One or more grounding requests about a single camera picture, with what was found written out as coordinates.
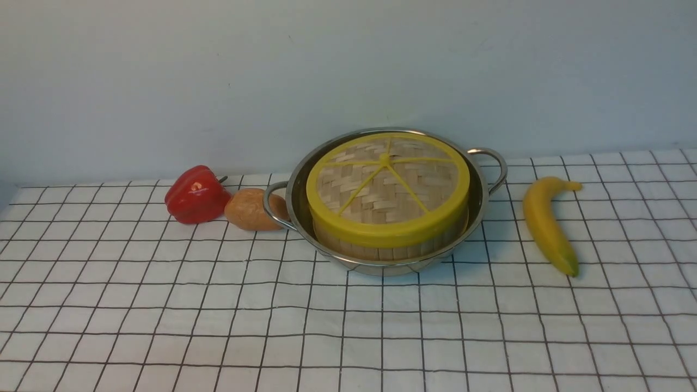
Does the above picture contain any yellow woven bamboo steamer lid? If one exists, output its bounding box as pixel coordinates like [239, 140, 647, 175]
[305, 131, 470, 247]

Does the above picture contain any yellow rimmed bamboo steamer basket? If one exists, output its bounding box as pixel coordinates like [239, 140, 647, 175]
[312, 210, 469, 262]

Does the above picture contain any stainless steel pot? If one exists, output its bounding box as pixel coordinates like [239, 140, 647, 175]
[263, 127, 508, 277]

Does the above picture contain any brown bread roll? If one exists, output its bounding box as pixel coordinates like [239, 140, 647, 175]
[224, 188, 282, 231]

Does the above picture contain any red bell pepper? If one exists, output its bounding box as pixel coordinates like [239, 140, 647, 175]
[164, 166, 232, 225]

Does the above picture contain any yellow banana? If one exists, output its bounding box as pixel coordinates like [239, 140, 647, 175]
[522, 176, 583, 277]

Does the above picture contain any white black grid tablecloth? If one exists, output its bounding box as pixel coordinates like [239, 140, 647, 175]
[1, 149, 696, 391]

